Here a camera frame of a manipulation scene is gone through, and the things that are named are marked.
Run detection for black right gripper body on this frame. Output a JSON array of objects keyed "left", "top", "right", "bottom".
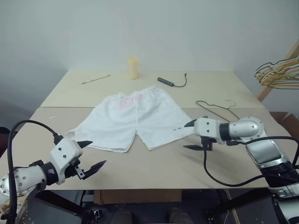
[{"left": 200, "top": 136, "right": 214, "bottom": 152}]

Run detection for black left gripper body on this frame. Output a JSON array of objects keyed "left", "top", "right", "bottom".
[{"left": 63, "top": 158, "right": 86, "bottom": 182}]

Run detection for green wire hanger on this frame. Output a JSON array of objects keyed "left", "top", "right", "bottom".
[{"left": 195, "top": 99, "right": 240, "bottom": 122}]

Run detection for white shorts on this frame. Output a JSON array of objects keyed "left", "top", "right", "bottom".
[{"left": 64, "top": 85, "right": 196, "bottom": 154}]

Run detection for dark rounded shape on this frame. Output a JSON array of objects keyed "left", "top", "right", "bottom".
[
  {"left": 112, "top": 207, "right": 134, "bottom": 224},
  {"left": 169, "top": 207, "right": 188, "bottom": 224}
]

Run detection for wooden clothes rack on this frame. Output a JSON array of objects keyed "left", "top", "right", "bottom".
[{"left": 256, "top": 39, "right": 299, "bottom": 102}]

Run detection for pale yellow cylinder cup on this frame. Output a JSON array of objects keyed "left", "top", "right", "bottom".
[{"left": 128, "top": 57, "right": 139, "bottom": 80}]

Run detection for brown cardboard box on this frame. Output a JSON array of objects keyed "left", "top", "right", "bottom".
[{"left": 268, "top": 111, "right": 299, "bottom": 146}]

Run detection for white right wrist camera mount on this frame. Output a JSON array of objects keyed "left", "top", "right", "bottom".
[{"left": 194, "top": 117, "right": 222, "bottom": 143}]

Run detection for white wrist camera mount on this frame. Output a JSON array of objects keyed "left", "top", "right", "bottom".
[
  {"left": 50, "top": 138, "right": 84, "bottom": 185},
  {"left": 194, "top": 117, "right": 222, "bottom": 143}
]

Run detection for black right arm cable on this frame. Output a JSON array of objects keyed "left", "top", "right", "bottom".
[{"left": 203, "top": 136, "right": 299, "bottom": 187}]

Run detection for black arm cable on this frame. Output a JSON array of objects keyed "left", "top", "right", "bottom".
[
  {"left": 203, "top": 136, "right": 299, "bottom": 187},
  {"left": 7, "top": 119, "right": 64, "bottom": 224}
]

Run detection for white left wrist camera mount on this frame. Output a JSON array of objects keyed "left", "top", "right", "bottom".
[{"left": 50, "top": 138, "right": 84, "bottom": 185}]

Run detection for grey USB hub with cable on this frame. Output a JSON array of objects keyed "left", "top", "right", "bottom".
[{"left": 157, "top": 73, "right": 188, "bottom": 88}]

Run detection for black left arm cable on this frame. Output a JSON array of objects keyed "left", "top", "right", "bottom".
[{"left": 7, "top": 119, "right": 64, "bottom": 224}]

